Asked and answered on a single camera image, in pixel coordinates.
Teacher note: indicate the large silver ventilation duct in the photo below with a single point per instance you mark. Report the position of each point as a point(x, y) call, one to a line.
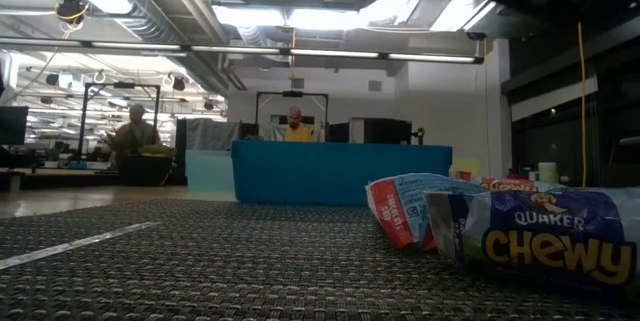
point(125, 6)

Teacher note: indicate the grey woven placemat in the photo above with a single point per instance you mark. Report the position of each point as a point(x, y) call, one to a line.
point(200, 271)

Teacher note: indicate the red Chewy granola bar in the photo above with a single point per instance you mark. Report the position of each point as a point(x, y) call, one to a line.
point(510, 185)

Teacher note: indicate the long LED light bar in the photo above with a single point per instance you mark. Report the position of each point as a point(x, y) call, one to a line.
point(235, 49)

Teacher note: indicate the pale green cylinder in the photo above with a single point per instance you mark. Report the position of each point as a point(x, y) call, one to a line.
point(547, 173)

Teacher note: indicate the blue red-ended granola bar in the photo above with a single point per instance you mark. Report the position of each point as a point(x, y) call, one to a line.
point(400, 211)

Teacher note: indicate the dark blue plastic bin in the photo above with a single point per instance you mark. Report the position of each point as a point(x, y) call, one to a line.
point(325, 171)

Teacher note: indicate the black background rig frame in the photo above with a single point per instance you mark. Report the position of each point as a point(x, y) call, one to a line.
point(122, 85)
point(292, 94)

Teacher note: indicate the grey covered partition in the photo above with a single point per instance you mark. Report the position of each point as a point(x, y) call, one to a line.
point(212, 133)

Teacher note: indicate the person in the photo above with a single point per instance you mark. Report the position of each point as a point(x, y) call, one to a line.
point(136, 133)
point(298, 133)

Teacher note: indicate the black cabinet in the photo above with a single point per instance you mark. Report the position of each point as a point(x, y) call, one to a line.
point(380, 131)

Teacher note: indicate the blue Quaker Chewy granola bar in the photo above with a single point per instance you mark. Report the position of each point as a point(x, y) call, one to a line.
point(550, 251)

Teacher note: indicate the yellow plastic bin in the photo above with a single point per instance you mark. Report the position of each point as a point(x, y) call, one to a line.
point(465, 167)

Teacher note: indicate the black monitor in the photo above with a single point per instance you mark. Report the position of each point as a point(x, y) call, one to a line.
point(12, 126)

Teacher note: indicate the black security camera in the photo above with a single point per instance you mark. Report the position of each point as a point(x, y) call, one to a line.
point(476, 36)

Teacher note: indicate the mint green plastic bin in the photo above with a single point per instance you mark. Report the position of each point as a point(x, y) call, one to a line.
point(210, 171)

